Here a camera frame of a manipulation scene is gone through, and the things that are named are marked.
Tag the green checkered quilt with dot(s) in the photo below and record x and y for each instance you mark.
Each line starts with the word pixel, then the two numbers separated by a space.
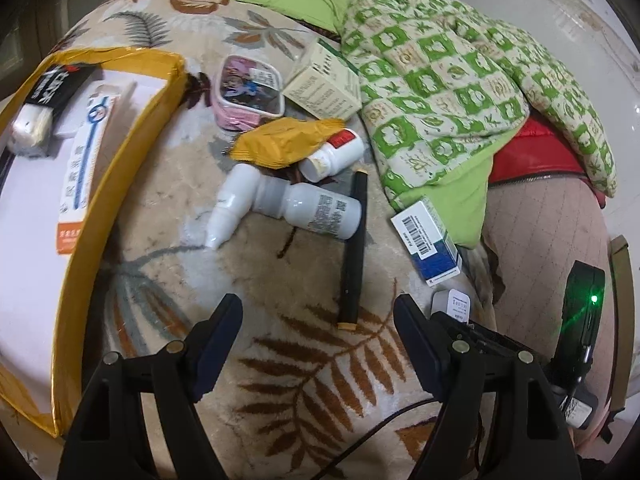
pixel 450 75

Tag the yellow-taped white foam box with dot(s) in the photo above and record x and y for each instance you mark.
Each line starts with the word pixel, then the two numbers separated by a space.
pixel 127 160

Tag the red jacket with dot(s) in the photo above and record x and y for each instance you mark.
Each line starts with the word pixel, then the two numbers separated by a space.
pixel 535 155

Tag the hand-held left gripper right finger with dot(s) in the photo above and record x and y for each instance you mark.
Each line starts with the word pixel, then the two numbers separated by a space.
pixel 417 347

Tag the small white squeeze bottle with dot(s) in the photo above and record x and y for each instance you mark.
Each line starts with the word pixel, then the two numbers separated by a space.
pixel 232 200

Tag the long white and orange box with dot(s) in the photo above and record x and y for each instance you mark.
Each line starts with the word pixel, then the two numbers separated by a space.
pixel 85 170

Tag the pink tin with cartoon lid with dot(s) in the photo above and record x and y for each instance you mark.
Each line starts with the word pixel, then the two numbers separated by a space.
pixel 247 85

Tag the beige quilted pad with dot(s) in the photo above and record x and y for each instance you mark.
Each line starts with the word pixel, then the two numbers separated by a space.
pixel 530 240

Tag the black pen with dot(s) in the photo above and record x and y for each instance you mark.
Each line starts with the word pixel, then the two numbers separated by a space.
pixel 355 240

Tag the yellow snack packet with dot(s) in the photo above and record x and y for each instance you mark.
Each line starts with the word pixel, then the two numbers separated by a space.
pixel 280 145

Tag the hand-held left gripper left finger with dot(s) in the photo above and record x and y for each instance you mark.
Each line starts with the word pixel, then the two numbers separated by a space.
pixel 220 345

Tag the large white bottle printed label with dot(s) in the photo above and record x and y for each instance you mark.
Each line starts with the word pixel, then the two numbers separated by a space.
pixel 310 205

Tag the leaf-print blanket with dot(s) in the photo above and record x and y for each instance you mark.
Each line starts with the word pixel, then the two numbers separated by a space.
pixel 280 300

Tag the cream medicine box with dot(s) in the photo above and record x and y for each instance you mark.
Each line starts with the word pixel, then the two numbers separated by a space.
pixel 320 90

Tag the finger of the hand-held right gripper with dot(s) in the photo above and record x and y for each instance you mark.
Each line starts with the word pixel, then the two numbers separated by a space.
pixel 480 332

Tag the blue and white medicine box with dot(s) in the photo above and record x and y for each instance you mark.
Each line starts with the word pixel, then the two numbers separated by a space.
pixel 425 240

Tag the white charger block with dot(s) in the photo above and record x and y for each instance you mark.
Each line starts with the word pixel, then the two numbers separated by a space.
pixel 452 304

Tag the white pill bottle red label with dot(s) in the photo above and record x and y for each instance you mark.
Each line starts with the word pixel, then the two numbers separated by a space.
pixel 335 152

